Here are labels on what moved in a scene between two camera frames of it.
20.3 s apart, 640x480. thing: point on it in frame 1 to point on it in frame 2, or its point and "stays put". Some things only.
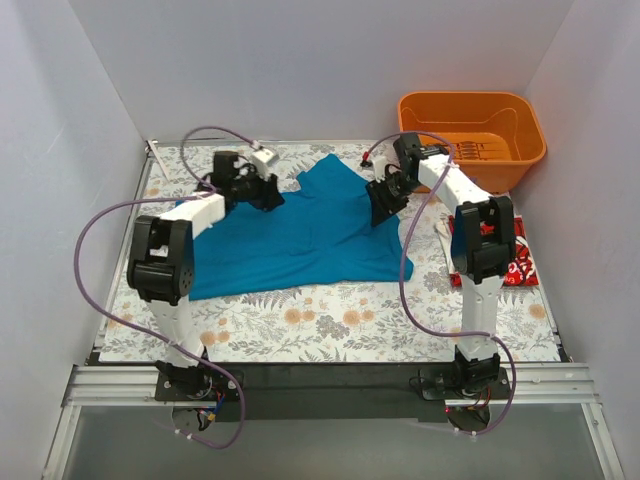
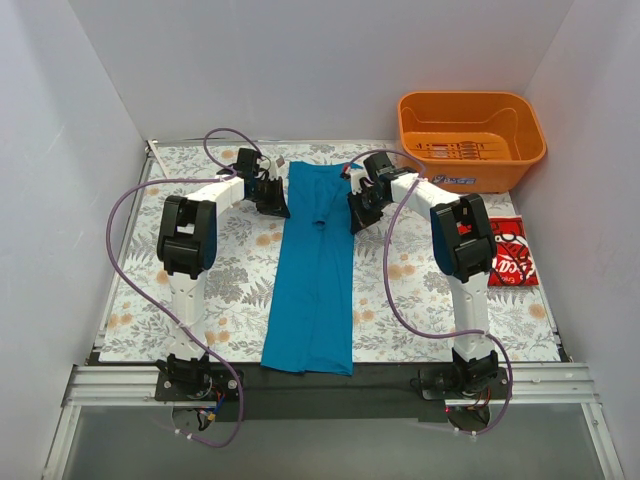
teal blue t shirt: [330, 223] to [310, 321]
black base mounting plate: [337, 392] stays put
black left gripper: [266, 192] stays put
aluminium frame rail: [526, 383] stays put
